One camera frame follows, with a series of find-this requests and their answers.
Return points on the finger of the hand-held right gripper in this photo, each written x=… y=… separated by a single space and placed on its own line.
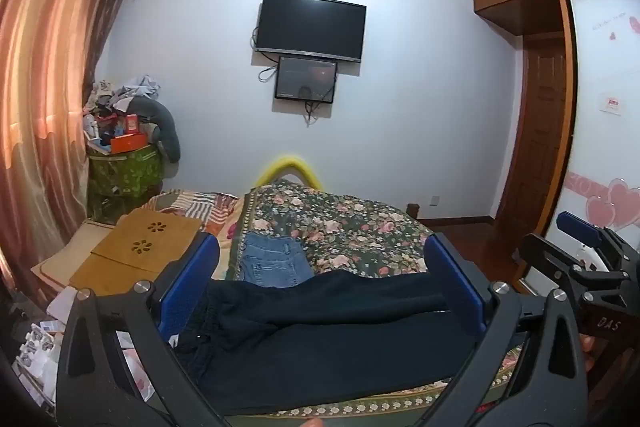
x=582 y=229
x=550 y=259

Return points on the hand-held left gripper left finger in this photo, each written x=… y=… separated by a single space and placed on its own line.
x=199 y=277

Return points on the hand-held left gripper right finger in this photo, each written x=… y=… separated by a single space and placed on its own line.
x=455 y=279

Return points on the dark pants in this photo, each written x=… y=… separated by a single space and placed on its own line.
x=325 y=332

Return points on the person's right hand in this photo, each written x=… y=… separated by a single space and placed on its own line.
x=589 y=352

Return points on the wooden lap table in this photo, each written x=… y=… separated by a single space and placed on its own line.
x=135 y=252

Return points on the folded blue jeans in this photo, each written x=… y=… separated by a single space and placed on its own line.
x=272 y=259

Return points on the white heart print sliding door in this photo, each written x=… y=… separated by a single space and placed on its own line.
x=600 y=132

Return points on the brown wooden door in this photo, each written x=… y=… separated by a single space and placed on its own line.
x=540 y=127

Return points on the floral blanket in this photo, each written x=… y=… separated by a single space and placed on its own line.
x=350 y=227

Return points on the green storage box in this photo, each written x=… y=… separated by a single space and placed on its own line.
x=125 y=179

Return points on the beige flat board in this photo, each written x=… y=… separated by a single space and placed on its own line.
x=65 y=252

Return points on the yellow curved headboard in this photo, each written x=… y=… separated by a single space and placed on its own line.
x=287 y=167

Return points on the orange box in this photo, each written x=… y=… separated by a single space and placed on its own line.
x=129 y=143

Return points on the grey long pillow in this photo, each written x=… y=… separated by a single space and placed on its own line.
x=162 y=127

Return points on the small red box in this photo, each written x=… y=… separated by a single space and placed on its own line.
x=132 y=123

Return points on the pile of papers and packets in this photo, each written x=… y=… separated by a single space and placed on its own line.
x=45 y=347

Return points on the pile of clothes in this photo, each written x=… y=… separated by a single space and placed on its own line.
x=125 y=92

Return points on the small black monitor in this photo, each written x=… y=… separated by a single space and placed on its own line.
x=305 y=78

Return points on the pink striped curtain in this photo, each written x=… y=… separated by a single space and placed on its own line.
x=45 y=72

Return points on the wooden bed post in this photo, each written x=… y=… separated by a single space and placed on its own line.
x=412 y=210

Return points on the black wall television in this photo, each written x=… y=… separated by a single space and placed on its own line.
x=310 y=27

